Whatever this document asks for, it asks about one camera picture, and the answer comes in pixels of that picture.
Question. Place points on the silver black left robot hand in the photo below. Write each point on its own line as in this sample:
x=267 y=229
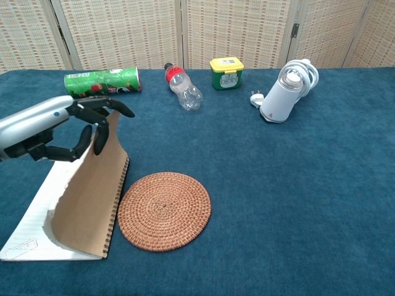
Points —
x=34 y=120

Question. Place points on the round woven rattan coaster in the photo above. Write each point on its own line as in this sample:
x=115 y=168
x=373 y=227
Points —
x=164 y=211

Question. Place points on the blue velvet tablecloth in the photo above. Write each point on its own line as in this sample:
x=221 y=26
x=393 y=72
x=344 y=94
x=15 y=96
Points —
x=262 y=185

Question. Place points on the metal screen hinge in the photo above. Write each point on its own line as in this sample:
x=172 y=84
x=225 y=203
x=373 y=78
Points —
x=294 y=30

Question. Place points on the woven folding screen panel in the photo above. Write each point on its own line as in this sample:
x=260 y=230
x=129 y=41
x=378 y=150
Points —
x=379 y=40
x=24 y=34
x=327 y=31
x=237 y=31
x=123 y=31

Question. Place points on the green box yellow lid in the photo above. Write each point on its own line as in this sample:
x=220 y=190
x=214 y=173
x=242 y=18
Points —
x=226 y=77

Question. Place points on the clear plastic bottle red label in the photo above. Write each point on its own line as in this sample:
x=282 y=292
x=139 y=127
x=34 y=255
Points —
x=183 y=87

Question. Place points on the brown kraft spiral notebook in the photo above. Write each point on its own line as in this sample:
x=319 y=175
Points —
x=89 y=191

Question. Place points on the green chip can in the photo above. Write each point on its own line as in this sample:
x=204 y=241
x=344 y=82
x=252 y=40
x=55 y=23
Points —
x=105 y=81

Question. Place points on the white cylindrical electric appliance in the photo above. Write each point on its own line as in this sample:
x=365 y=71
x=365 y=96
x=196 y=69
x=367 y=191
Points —
x=279 y=101

